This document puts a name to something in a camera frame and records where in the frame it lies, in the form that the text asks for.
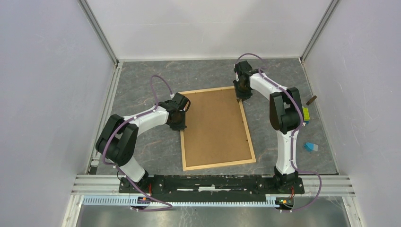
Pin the brown backing board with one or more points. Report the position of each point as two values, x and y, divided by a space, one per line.
216 125

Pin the blue toy block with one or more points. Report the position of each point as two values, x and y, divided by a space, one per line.
310 147

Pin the wooden picture frame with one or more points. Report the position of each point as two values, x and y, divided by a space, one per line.
184 156

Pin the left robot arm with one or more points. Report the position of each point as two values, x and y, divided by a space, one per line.
118 138

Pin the toy car with green block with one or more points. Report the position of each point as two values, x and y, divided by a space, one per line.
306 115

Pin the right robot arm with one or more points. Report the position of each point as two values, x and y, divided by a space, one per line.
285 114

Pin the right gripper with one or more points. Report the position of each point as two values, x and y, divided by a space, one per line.
240 95

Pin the small brown block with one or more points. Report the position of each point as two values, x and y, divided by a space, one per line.
311 100

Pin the blue white cable duct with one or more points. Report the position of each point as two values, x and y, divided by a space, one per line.
137 201

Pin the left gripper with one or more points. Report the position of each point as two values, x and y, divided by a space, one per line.
180 126

